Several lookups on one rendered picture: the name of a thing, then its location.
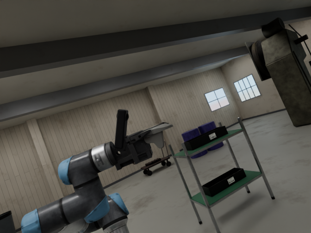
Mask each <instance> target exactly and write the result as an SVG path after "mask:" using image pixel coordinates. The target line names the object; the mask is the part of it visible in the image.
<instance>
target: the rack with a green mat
mask: <svg viewBox="0 0 311 233"><path fill-rule="evenodd" d="M237 119H238V121H239V124H240V126H241V129H235V130H230V131H227V132H228V134H226V135H224V136H222V137H220V138H218V139H216V140H214V141H211V142H209V143H207V144H205V145H203V146H201V147H199V148H197V149H195V150H190V151H187V149H186V146H185V144H184V143H181V146H182V148H183V151H181V152H179V153H177V154H174V152H173V150H172V147H171V145H170V144H169V145H168V147H169V150H170V152H171V154H172V157H173V159H174V162H175V164H176V167H177V169H178V172H179V174H180V177H181V179H182V182H183V184H184V186H185V189H186V191H187V194H188V197H189V199H190V202H191V204H192V207H193V209H194V212H195V214H196V216H197V219H198V221H199V224H202V221H201V219H200V216H199V214H198V212H197V209H196V207H195V204H194V203H197V204H199V205H201V206H203V207H205V208H207V209H208V212H209V214H210V217H211V220H212V222H213V224H214V227H215V229H216V231H217V233H221V232H220V230H219V228H218V225H217V223H216V220H215V218H214V215H213V213H212V210H211V207H213V206H214V205H216V204H218V203H219V202H221V201H223V200H224V199H226V198H227V197H229V196H231V195H232V194H234V193H236V192H237V191H239V190H240V189H242V188H243V187H245V188H246V191H247V193H250V191H249V188H248V186H247V185H248V184H250V183H251V182H253V181H255V180H256V179H258V178H260V177H261V176H262V178H263V180H264V182H265V185H266V187H267V189H268V192H269V194H270V196H271V198H272V199H275V197H274V195H273V192H272V190H271V188H270V185H269V183H268V181H267V178H266V176H265V173H264V171H263V169H262V166H261V164H260V162H259V160H258V157H257V155H256V153H255V150H254V148H253V146H252V143H251V141H250V139H249V136H248V134H247V131H246V129H245V127H244V124H243V122H242V120H241V118H240V117H239V118H237ZM241 132H243V133H244V135H245V138H246V140H247V142H248V145H249V147H250V150H251V152H252V154H253V157H254V159H255V161H256V163H257V166H258V168H259V170H260V171H259V172H255V171H247V170H244V172H245V174H246V177H245V178H243V179H241V180H240V181H238V182H236V183H235V184H233V185H232V186H230V187H228V188H227V189H225V190H223V191H221V192H220V193H218V194H216V195H215V196H213V197H211V196H208V195H205V193H204V191H203V188H202V186H201V183H200V181H199V178H198V176H197V173H196V171H195V169H194V167H193V164H192V161H191V159H190V157H192V156H194V155H196V154H198V153H200V152H202V151H204V150H206V149H208V148H210V147H212V146H214V145H216V144H219V143H221V142H223V141H226V143H227V146H228V148H229V150H230V153H231V155H232V158H233V160H234V162H235V164H236V167H237V168H240V167H239V164H238V162H237V160H236V158H235V155H234V153H233V150H232V148H231V146H230V143H229V141H228V139H229V138H231V137H233V136H235V135H237V134H239V133H241ZM176 158H187V161H188V163H189V165H190V167H191V170H192V172H193V175H194V177H195V180H196V182H197V185H198V187H199V190H200V192H199V193H198V194H196V195H194V196H192V197H191V194H190V192H189V189H188V187H187V184H186V182H185V179H184V177H183V174H182V172H181V169H180V167H179V164H178V162H177V159H176Z"/></svg>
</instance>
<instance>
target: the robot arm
mask: <svg viewBox="0 0 311 233"><path fill-rule="evenodd" d="M116 117H117V124H116V134H115V144H113V142H111V141H110V142H108V143H104V144H101V145H99V146H96V147H94V148H92V149H89V150H87V151H84V152H82V153H80V154H77V155H73V156H72V157H70V158H68V159H66V160H64V161H62V162H61V163H60V164H59V167H58V175H59V178H60V179H61V180H62V182H63V183H64V184H65V185H73V187H74V190H75V192H74V193H72V194H70V195H67V196H65V197H63V198H60V199H58V200H56V201H54V202H51V203H49V204H47V205H45V206H42V207H40V208H38V209H37V208H36V209H35V210H33V211H31V212H29V213H27V214H26V215H25V216H24V217H23V218H22V221H21V231H22V233H91V232H94V231H97V230H99V229H101V228H102V229H103V232H105V233H129V230H128V228H127V221H128V217H127V215H128V214H129V211H128V209H127V207H126V205H125V204H124V202H123V200H122V198H121V196H120V194H119V193H117V192H116V193H113V194H111V195H108V196H107V195H106V194H105V192H104V189H103V186H102V184H101V181H100V178H99V176H98V173H99V172H102V171H104V170H106V169H109V168H111V167H114V165H115V166H116V169H117V171H118V170H120V169H122V168H123V167H125V166H127V165H130V164H134V165H135V164H138V163H140V162H142V161H145V160H147V159H150V158H152V154H153V152H152V149H151V145H150V143H154V144H155V145H156V146H157V147H158V148H163V147H164V138H163V130H166V129H168V128H170V127H172V126H173V125H172V124H169V123H164V122H162V123H160V124H158V125H155V126H153V127H150V128H148V129H145V130H141V131H138V132H136V133H133V134H131V135H126V132H127V121H128V119H129V114H128V110H123V109H119V110H118V113H117V116H116ZM118 151H119V152H120V154H119V153H118Z"/></svg>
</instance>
